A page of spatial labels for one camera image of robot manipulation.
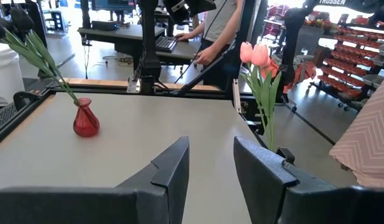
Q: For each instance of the black box on desk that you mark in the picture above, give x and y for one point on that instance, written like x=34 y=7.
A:
x=104 y=25

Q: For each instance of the pink artificial tulip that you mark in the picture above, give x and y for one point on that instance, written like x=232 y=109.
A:
x=267 y=64
x=260 y=55
x=246 y=52

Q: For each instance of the person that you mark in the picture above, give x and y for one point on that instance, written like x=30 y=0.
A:
x=221 y=21

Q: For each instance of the silver aluminium bracket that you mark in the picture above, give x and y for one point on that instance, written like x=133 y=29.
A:
x=237 y=96

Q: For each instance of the rack with red bins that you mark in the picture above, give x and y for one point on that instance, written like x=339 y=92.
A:
x=353 y=62

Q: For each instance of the dark monitor on desk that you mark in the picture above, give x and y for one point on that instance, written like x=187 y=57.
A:
x=114 y=4

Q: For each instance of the grey desk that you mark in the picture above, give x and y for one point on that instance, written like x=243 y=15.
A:
x=123 y=32

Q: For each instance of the black computer keyboard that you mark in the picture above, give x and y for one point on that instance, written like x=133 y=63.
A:
x=165 y=44

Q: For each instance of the black perforated computer case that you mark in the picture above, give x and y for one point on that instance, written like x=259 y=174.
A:
x=3 y=116

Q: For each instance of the person's hand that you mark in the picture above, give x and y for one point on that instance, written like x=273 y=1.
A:
x=184 y=36
x=205 y=56

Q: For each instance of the white box with label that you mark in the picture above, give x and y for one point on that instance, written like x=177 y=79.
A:
x=5 y=71

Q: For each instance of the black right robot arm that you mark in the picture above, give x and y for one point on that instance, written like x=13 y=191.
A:
x=149 y=46

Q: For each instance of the black table frame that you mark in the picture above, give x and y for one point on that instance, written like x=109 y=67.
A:
x=117 y=90

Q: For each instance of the red glass vase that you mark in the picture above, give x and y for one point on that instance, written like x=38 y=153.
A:
x=86 y=123

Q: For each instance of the pink chevron patterned cloth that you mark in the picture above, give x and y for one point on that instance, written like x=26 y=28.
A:
x=370 y=137

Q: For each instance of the orange cloth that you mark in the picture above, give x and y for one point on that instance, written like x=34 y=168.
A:
x=303 y=70

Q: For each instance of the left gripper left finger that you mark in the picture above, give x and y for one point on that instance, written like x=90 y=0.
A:
x=132 y=205

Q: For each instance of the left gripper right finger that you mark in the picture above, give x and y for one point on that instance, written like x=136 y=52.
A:
x=288 y=205

